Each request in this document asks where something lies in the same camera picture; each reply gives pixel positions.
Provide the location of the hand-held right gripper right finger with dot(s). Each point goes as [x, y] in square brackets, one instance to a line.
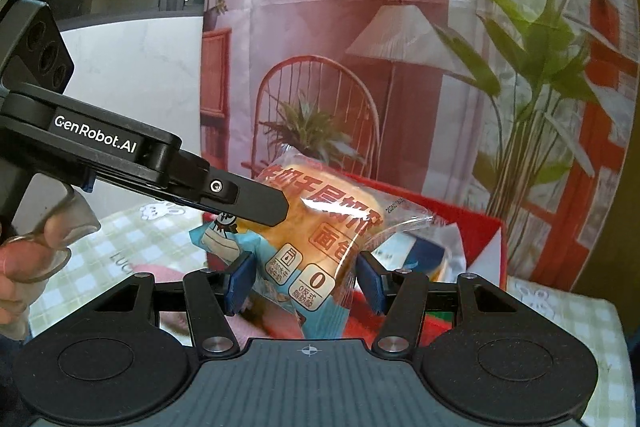
[370, 279]

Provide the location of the printed room scene backdrop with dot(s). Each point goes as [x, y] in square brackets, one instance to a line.
[325, 32]

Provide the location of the clear bread packet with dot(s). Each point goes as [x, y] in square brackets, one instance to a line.
[310, 232]

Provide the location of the red strawberry print box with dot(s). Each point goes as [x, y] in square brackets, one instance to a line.
[475, 227]

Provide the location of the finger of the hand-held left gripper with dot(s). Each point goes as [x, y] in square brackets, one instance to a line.
[250, 204]

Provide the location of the blue white packet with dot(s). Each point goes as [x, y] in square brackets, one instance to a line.
[420, 252]

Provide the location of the green checked rabbit tablecloth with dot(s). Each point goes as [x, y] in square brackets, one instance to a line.
[550, 322]

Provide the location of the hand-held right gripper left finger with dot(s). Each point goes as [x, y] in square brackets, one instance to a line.
[240, 282]

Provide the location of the person's left hand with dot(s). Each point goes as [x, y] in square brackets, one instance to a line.
[20, 267]

